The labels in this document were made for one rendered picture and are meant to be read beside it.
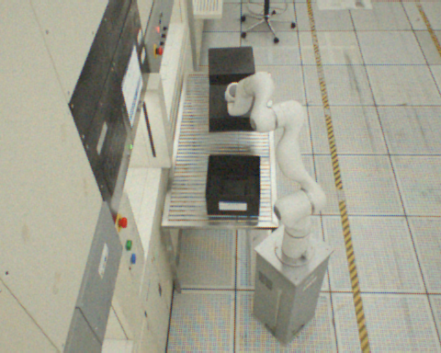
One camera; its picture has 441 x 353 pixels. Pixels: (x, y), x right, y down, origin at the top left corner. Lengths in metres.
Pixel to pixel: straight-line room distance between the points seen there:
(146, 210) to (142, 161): 0.30
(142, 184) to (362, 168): 1.91
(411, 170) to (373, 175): 0.30
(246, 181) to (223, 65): 0.78
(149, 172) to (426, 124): 2.58
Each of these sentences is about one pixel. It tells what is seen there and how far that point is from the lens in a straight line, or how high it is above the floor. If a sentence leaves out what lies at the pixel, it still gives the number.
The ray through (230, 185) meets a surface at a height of 0.77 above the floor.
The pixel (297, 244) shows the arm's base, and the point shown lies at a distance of 2.17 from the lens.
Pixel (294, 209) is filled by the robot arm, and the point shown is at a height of 1.17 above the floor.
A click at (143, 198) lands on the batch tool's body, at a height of 0.87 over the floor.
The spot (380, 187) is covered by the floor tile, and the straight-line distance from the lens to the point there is 3.66.
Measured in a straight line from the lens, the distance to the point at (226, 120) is 2.49.
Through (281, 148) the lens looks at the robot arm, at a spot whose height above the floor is 1.35.
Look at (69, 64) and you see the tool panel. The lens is 1.27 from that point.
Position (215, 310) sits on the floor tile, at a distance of 2.98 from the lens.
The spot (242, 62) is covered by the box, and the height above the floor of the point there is 1.01.
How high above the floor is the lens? 2.71
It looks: 49 degrees down
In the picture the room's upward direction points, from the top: 3 degrees counter-clockwise
